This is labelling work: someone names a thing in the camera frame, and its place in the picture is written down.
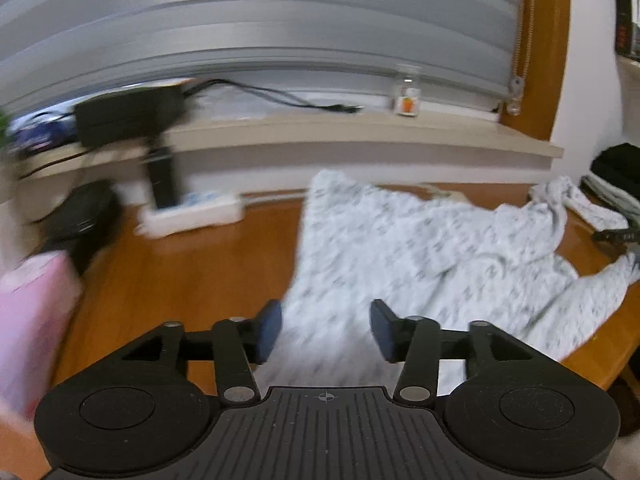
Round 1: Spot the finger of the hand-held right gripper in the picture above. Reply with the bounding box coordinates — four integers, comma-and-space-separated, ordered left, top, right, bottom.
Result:
592, 227, 640, 249

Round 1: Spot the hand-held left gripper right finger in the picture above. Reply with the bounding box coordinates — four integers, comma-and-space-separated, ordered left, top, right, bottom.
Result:
369, 299, 533, 406

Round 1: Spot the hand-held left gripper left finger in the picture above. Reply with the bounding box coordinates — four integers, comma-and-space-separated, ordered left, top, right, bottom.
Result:
122, 299, 283, 406

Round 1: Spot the white patterned pajama garment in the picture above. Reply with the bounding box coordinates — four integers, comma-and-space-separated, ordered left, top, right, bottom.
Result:
255, 169, 640, 401

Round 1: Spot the grey folded garment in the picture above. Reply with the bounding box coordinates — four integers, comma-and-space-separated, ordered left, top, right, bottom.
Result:
582, 174, 630, 223

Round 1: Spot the black folded garment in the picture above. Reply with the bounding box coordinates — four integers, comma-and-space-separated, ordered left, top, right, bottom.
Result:
590, 142, 640, 196

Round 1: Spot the white power strip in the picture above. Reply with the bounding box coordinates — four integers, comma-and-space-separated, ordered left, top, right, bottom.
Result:
136, 192, 246, 239

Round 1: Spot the black electronic box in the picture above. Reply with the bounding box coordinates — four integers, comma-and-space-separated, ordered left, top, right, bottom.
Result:
44, 182, 124, 272

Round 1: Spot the row of books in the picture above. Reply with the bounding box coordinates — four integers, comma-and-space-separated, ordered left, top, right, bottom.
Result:
612, 0, 640, 61

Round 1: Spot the small glass bottle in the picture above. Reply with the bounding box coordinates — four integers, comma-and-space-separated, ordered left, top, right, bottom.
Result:
392, 62, 423, 118

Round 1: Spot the pink box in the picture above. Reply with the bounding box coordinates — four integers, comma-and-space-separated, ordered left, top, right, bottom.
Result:
0, 252, 83, 413

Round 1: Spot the black box device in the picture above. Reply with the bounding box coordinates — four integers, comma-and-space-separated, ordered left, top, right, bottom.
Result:
75, 85, 187, 150

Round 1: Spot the grey window blind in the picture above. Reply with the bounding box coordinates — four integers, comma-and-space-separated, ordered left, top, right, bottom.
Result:
0, 0, 531, 116

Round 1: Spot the white wall shelf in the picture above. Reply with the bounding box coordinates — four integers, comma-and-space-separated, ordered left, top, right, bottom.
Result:
616, 55, 640, 88

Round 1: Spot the clear plastic cord clip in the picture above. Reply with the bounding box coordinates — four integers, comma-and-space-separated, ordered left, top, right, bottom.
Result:
505, 72, 526, 116

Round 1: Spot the black upright post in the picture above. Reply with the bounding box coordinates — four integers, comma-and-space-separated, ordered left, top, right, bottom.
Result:
142, 145, 182, 209

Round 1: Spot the wooden window frame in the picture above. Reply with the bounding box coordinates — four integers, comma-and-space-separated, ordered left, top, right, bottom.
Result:
510, 0, 573, 142

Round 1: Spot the black cable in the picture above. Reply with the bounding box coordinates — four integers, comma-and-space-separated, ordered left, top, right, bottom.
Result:
182, 79, 366, 113

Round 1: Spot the bead blind cord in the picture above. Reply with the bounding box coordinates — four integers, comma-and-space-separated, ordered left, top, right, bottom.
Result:
512, 0, 538, 81

